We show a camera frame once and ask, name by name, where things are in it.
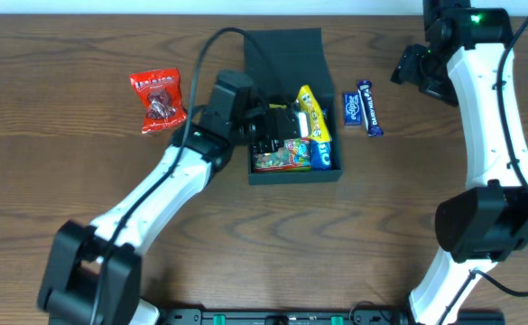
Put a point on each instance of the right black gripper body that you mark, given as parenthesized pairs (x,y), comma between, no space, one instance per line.
(408,66)

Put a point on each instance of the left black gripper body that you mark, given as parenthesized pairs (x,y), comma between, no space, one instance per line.
(280,131)

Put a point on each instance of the dark green open box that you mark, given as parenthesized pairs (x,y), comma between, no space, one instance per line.
(298,59)

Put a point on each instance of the green Haribo sour worms bag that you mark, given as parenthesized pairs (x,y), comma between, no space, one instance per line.
(294,156)

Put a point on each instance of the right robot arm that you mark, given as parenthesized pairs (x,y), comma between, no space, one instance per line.
(467,61)

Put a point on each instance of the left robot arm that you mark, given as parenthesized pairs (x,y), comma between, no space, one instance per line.
(93,275)

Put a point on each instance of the yellow snack bag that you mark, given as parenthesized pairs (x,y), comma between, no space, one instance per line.
(308,103)

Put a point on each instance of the red Haribo candy bag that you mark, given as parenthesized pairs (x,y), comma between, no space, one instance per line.
(160,94)

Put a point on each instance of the blue Eclipse mint box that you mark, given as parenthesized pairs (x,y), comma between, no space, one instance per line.
(352,109)

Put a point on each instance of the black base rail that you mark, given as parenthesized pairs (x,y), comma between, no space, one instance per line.
(363,316)

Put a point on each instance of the purple Dairy Milk bar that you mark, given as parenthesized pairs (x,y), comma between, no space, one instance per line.
(373,128)

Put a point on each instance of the blue Oreo cookie pack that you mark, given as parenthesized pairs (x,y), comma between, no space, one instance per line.
(320,156)

